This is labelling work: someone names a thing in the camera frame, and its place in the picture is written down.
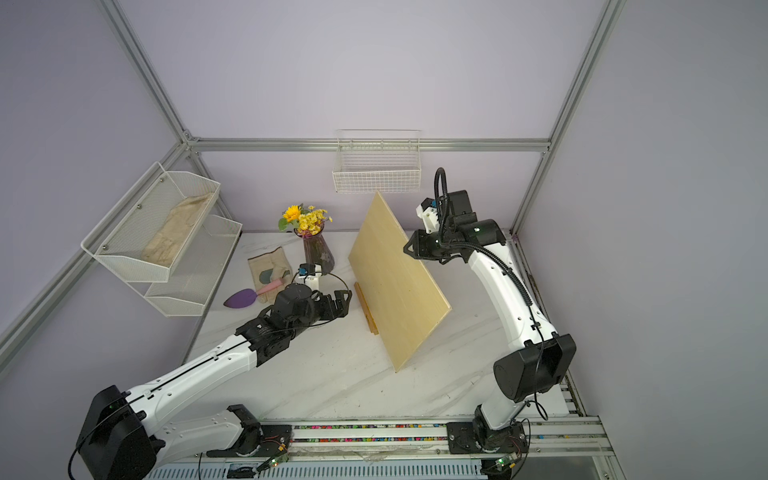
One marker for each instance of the dark glass vase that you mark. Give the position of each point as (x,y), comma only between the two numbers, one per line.
(317,252)

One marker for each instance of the light plywood board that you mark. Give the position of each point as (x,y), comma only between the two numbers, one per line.
(402,296)

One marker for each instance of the beige glove in shelf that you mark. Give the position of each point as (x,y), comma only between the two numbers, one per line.
(166,244)

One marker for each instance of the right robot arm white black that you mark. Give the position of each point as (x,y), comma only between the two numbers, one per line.
(539,356)

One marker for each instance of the white two-tier mesh shelf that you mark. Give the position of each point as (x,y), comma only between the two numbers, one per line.
(186,288)

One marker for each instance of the yellow flower bouquet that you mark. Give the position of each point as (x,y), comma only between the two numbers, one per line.
(304,221)

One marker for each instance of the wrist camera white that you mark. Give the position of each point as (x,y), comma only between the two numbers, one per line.
(428,213)
(310,275)

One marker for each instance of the grey slotted cable duct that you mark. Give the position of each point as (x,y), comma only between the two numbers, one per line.
(395,469)

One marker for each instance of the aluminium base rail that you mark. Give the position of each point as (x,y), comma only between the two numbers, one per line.
(426,439)

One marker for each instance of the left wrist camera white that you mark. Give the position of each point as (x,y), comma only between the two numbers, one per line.
(310,275)

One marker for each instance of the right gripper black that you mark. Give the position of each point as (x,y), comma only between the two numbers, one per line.
(422,248)

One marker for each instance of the white wire wall basket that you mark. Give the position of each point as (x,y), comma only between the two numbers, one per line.
(377,160)

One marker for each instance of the wooden easel frame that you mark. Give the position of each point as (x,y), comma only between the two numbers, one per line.
(366,310)

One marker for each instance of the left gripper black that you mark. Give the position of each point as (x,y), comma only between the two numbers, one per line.
(342,307)

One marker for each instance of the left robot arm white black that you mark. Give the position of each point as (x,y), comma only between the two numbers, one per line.
(126,434)

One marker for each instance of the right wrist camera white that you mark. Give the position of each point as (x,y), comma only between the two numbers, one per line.
(428,213)

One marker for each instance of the purple pink garden trowel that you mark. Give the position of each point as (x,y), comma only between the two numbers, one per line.
(246,297)

